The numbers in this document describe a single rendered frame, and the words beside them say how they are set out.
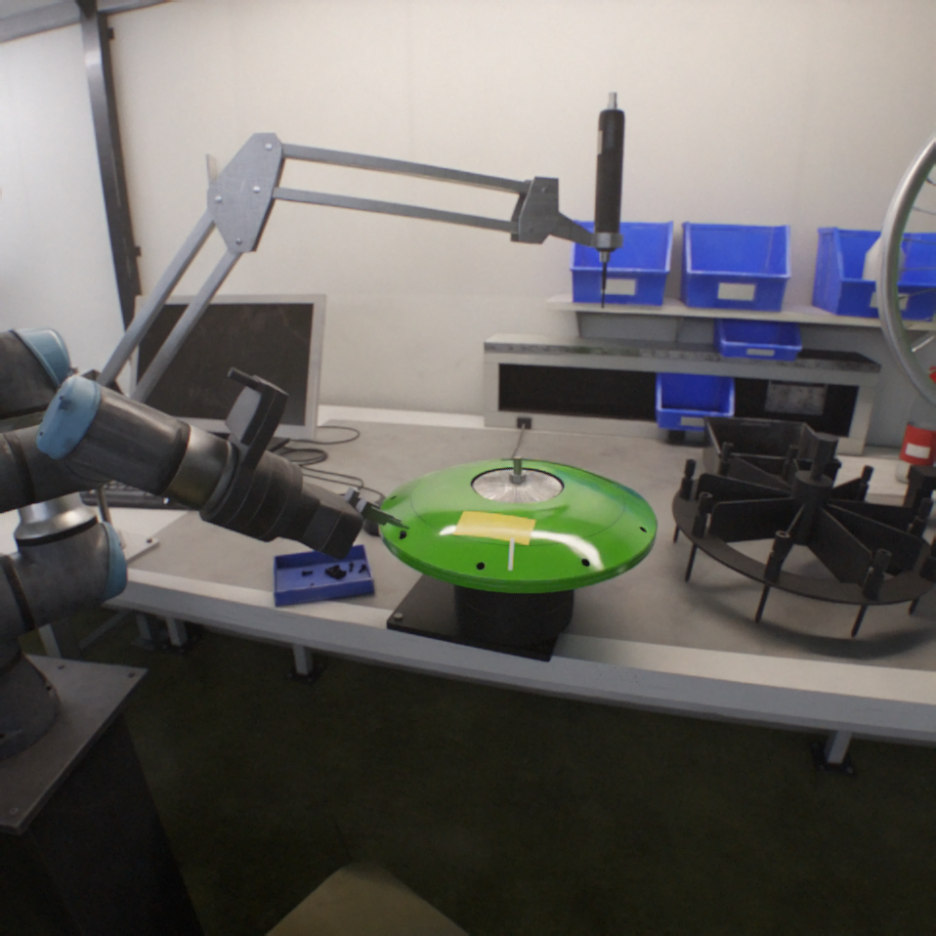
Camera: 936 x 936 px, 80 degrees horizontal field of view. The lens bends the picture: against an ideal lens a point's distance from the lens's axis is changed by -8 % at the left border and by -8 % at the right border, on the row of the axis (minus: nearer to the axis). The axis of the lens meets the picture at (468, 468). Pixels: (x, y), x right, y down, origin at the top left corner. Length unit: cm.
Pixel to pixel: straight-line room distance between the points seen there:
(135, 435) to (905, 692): 78
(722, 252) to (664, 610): 93
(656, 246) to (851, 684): 104
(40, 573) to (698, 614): 77
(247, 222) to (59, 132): 149
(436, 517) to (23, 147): 203
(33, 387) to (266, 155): 39
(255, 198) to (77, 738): 67
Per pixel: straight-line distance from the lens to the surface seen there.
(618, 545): 61
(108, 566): 78
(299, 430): 128
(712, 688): 72
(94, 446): 49
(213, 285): 86
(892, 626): 89
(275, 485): 52
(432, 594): 79
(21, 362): 75
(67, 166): 227
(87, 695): 87
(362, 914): 86
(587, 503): 65
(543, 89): 157
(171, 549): 101
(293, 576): 87
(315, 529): 54
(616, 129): 93
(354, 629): 77
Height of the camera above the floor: 135
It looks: 21 degrees down
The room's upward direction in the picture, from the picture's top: straight up
